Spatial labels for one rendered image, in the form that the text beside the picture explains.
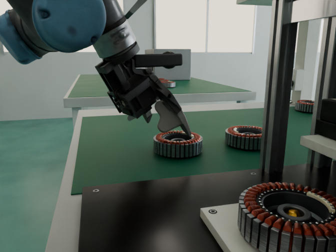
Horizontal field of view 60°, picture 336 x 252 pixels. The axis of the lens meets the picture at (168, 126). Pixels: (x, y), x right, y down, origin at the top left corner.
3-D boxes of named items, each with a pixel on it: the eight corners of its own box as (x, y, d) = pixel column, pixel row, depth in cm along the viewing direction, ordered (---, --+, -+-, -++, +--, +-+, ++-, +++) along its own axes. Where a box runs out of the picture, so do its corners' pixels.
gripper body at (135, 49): (120, 115, 60) (89, 64, 54) (149, 92, 64) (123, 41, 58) (139, 122, 54) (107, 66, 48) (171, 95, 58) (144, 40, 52)
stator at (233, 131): (266, 138, 77) (268, 125, 76) (276, 152, 66) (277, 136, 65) (223, 137, 78) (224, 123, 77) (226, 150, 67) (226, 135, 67)
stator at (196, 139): (174, 163, 59) (174, 146, 58) (144, 149, 68) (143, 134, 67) (212, 152, 66) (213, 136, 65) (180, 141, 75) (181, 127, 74)
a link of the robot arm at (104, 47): (113, 20, 56) (136, 16, 49) (125, 42, 58) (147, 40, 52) (82, 40, 53) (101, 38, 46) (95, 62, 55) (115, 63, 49)
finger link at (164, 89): (171, 120, 58) (142, 88, 59) (177, 114, 59) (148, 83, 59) (178, 112, 54) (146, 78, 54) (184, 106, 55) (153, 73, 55)
